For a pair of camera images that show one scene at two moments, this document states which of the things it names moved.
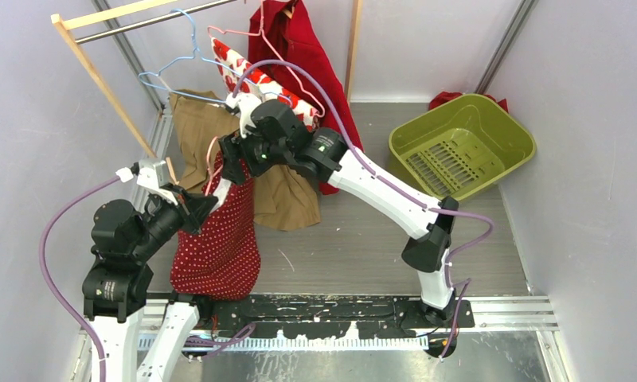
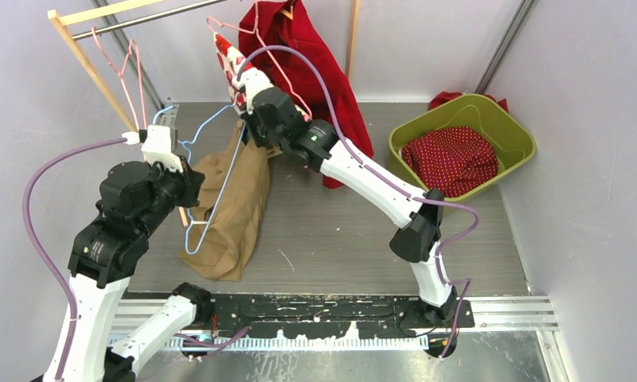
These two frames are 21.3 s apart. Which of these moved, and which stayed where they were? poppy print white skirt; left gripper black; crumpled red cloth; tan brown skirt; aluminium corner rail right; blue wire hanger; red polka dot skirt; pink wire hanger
Moved: red polka dot skirt; left gripper black; tan brown skirt; blue wire hanger; pink wire hanger
Stayed: aluminium corner rail right; poppy print white skirt; crumpled red cloth
